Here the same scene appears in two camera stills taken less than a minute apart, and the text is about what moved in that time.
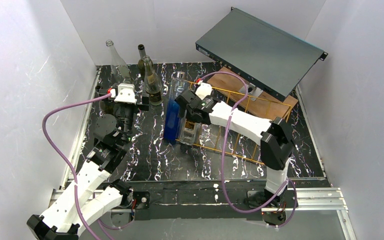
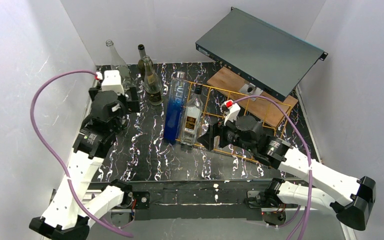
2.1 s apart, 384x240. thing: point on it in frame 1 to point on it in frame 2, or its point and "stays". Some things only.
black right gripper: [182, 100] to [216, 136]
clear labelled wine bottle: [153, 86] stays
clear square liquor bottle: [189, 131] stays
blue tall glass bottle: [172, 126] stays
